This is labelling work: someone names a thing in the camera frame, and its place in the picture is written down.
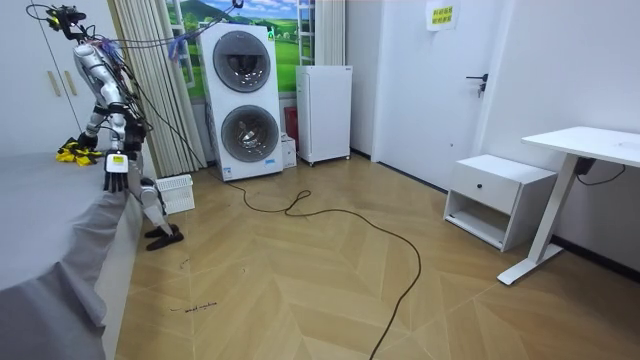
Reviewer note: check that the robot body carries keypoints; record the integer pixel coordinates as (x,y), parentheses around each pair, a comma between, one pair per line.
(134,134)

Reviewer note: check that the white bedside cabinet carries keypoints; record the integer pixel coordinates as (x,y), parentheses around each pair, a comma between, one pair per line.
(492,187)

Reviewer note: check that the landscape wall poster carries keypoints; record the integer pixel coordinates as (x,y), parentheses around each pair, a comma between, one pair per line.
(287,50)

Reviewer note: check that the white door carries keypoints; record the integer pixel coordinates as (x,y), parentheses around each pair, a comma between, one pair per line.
(425,100)

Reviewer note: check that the white plastic basket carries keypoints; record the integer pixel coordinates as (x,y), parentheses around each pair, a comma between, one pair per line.
(176,194)

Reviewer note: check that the white cardboard box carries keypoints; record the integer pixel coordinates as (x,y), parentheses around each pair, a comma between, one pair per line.
(288,151)

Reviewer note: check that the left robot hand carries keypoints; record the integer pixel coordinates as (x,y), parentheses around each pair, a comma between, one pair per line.
(116,167)

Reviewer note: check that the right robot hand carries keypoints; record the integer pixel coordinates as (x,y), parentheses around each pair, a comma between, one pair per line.
(88,141)

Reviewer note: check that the robot legs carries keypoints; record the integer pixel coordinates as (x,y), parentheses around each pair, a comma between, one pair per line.
(150,201)

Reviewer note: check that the beige pleated curtain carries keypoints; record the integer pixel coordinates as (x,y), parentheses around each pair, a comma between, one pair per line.
(167,130)

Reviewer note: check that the white fridge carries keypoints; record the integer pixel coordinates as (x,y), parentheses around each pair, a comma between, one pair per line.
(325,115)

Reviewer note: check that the black power adapter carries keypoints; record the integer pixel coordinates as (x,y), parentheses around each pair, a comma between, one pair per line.
(584,165)

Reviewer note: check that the white sheer curtain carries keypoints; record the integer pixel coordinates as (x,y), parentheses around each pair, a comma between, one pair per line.
(330,30)

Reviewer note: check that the yellow and white paper sign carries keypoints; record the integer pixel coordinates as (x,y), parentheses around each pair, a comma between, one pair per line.
(442,15)

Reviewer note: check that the white wardrobe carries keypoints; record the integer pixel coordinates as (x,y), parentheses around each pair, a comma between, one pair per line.
(25,75)

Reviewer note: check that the red box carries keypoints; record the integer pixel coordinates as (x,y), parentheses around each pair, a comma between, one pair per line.
(291,122)

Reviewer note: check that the white washing machine tower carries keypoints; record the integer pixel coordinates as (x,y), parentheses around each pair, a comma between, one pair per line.
(240,100)

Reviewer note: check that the grey bed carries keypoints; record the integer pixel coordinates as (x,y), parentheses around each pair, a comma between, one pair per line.
(40,225)

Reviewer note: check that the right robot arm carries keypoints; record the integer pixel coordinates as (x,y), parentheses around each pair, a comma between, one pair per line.
(93,125)

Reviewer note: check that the yellow and black cloth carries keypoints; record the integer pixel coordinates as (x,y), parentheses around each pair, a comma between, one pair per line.
(75,155)

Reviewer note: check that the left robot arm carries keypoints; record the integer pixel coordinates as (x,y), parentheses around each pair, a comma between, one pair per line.
(118,131)

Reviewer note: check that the white desk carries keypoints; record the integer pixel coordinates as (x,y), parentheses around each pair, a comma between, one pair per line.
(590,142)

